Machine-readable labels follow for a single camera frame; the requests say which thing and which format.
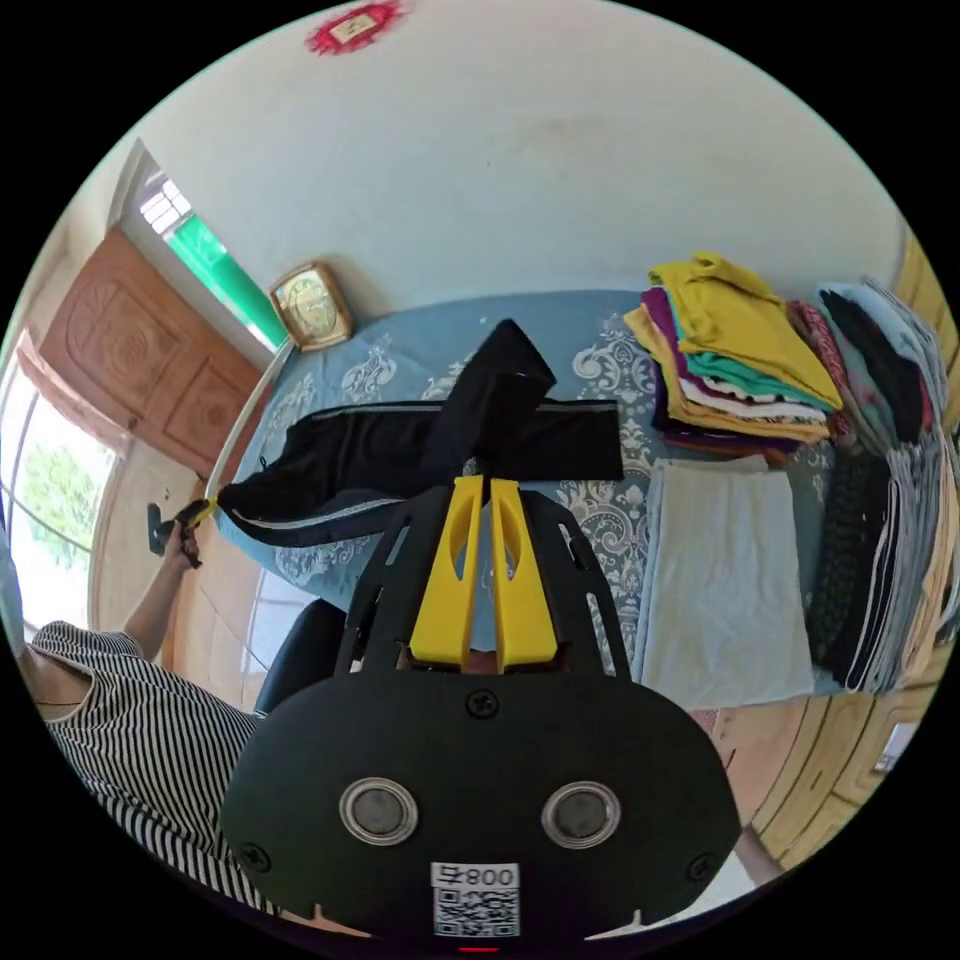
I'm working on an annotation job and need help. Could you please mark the window with green glass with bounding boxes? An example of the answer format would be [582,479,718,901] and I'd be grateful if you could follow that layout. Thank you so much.
[137,170,292,351]

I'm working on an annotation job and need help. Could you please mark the person's right hand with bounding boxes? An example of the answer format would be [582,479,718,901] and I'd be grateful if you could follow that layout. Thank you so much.
[730,821,784,889]

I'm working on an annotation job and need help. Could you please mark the gold wall clock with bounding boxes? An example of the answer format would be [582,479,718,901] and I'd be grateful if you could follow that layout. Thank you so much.
[269,261,355,354]

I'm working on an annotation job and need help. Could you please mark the pile of clothes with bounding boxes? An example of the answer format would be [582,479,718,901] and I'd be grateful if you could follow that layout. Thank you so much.
[622,251,960,695]

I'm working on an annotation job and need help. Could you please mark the red wall ornament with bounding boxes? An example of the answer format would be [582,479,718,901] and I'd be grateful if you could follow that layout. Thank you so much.
[302,0,412,57]

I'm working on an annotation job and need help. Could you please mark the carved wooden door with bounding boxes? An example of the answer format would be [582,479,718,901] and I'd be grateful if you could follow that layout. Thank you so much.
[35,227,265,481]

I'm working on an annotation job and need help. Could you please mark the bed with blue printed sheet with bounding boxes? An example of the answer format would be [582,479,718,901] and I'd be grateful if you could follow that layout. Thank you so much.
[203,288,935,710]

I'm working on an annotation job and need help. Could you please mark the person's body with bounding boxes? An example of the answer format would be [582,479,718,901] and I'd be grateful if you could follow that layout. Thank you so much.
[0,517,283,920]

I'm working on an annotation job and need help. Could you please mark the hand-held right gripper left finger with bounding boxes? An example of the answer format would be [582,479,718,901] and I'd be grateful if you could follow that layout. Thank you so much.
[408,475,485,666]

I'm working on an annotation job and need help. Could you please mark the pale blue folded cloth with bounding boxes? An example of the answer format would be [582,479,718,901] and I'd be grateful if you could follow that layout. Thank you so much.
[634,455,817,708]

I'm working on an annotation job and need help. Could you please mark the black pants with gray stripes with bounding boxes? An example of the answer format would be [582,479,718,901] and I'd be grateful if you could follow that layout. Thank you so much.
[216,318,628,553]

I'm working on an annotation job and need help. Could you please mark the person's left forearm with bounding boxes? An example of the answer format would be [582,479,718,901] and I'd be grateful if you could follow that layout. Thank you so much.
[122,553,198,664]

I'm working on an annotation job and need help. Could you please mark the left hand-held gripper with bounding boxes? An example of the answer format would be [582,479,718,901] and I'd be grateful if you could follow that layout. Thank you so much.
[170,495,221,535]

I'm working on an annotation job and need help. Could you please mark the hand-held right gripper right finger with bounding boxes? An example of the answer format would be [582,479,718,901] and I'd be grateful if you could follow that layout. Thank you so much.
[490,476,561,674]

